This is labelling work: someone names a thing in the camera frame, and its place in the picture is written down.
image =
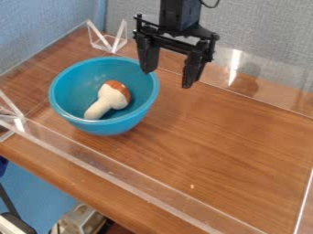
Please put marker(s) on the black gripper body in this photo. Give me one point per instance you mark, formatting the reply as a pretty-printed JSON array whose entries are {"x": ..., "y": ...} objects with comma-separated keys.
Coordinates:
[{"x": 177, "y": 40}]

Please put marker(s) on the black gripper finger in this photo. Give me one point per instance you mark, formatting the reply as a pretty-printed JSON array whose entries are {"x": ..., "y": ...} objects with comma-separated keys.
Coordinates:
[
  {"x": 192, "y": 69},
  {"x": 147, "y": 53}
]

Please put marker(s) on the toy mushroom brown cap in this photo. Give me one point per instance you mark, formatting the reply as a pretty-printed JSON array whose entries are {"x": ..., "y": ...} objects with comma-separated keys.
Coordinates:
[{"x": 113, "y": 97}]

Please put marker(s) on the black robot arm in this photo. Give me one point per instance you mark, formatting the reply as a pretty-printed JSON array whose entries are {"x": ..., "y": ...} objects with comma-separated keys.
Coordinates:
[{"x": 180, "y": 13}]

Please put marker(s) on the blue plastic bowl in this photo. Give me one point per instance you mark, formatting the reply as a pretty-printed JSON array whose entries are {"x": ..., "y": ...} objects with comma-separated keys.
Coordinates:
[{"x": 73, "y": 93}]

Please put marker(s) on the clear acrylic back barrier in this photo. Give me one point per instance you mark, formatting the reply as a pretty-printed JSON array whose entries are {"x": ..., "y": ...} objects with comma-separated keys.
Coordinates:
[{"x": 260, "y": 79}]

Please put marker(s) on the clear acrylic barrier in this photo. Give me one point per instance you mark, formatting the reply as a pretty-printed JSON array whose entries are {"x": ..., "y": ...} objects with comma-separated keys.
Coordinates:
[
  {"x": 303, "y": 224},
  {"x": 137, "y": 201},
  {"x": 260, "y": 79}
]

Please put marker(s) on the clear acrylic front barrier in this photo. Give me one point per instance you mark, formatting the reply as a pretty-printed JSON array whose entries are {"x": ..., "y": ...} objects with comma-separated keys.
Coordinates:
[{"x": 137, "y": 201}]

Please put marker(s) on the clear acrylic right barrier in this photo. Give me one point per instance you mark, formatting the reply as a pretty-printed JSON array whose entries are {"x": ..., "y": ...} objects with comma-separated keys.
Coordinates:
[{"x": 303, "y": 224}]

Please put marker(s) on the white power strip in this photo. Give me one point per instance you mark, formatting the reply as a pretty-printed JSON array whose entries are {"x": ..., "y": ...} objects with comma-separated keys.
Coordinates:
[{"x": 80, "y": 220}]

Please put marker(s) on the black stand leg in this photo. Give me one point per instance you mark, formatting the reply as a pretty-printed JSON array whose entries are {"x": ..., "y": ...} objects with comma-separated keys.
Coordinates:
[{"x": 10, "y": 221}]

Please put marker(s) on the clear acrylic corner bracket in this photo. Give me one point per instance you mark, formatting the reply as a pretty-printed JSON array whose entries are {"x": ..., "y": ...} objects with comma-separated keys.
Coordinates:
[{"x": 105, "y": 42}]

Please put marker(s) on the clear acrylic left bracket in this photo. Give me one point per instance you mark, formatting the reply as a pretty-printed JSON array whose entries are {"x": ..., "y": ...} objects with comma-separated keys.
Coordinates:
[{"x": 12, "y": 120}]

